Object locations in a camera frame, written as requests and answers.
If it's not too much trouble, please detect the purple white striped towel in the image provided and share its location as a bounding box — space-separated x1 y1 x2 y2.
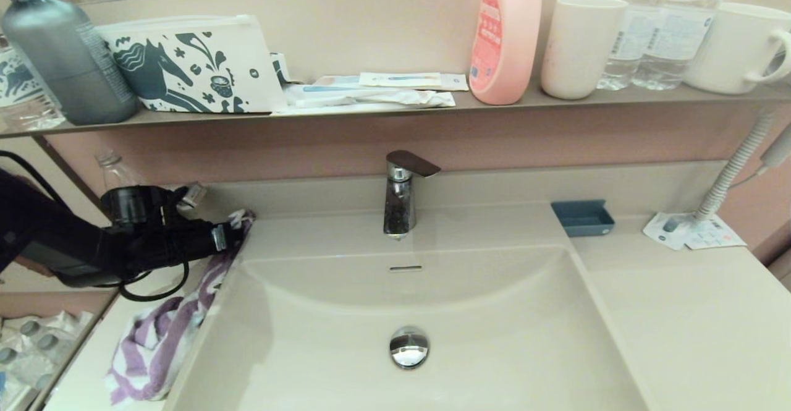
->
105 209 256 404

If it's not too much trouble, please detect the chrome faucet lever handle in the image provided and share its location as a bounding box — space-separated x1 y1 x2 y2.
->
386 150 442 179

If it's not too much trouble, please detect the chrome faucet body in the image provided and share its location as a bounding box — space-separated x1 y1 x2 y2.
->
383 166 418 241

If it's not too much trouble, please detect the chrome sink drain stopper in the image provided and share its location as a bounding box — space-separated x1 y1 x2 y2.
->
389 326 430 370

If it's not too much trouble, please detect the beige sink basin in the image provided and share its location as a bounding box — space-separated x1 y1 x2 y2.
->
164 205 649 411

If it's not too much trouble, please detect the clear water bottle without cap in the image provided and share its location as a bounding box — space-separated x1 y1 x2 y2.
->
95 150 146 192

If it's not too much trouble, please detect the plastic wrapped water bottle pack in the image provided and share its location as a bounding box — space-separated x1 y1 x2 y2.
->
0 311 96 409

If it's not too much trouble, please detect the white pouch blue horse print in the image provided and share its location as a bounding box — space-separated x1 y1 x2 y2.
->
96 15 288 114

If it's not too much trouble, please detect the small white blue box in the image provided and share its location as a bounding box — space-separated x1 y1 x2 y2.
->
269 53 294 86

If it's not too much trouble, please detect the grey bottle teal cap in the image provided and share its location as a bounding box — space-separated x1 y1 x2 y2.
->
0 0 140 125

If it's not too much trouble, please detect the long flat white packet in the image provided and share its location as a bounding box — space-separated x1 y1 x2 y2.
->
272 101 457 116

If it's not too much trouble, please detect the crumpled white toothbrush wrapper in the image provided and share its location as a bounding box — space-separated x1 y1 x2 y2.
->
283 83 456 109

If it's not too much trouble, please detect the flat white blue packet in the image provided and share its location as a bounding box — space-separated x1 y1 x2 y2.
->
314 74 470 92

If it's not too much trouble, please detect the pink lotion bottle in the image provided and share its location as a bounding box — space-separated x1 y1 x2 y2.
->
468 0 543 106

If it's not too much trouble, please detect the blue soap dish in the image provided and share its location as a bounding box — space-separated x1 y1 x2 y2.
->
551 199 616 238

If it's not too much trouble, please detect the white tumbler cup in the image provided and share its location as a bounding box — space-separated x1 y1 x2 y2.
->
540 0 629 100

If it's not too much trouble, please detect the clear water bottle white label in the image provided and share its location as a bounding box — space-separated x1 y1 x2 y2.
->
596 0 668 91
632 0 735 91

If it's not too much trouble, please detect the white sachet blue print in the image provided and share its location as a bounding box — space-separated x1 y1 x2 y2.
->
643 212 696 251

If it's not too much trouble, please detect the white sachet red mark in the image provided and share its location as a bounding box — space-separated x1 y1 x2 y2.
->
686 216 747 251

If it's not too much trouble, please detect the black camera cable loop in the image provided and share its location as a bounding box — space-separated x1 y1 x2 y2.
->
117 256 191 303

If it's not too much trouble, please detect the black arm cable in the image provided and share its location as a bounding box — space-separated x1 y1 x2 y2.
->
0 150 72 211

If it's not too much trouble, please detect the grey wall shelf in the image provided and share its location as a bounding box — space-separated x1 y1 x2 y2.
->
0 83 791 140

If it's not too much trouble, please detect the white coiled cord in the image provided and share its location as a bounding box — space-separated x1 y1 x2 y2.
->
693 111 774 223

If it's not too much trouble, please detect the white mug with handle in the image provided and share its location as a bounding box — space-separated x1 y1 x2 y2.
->
682 1 791 95

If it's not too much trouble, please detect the white hair dryer handle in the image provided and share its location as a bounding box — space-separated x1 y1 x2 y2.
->
759 117 791 169

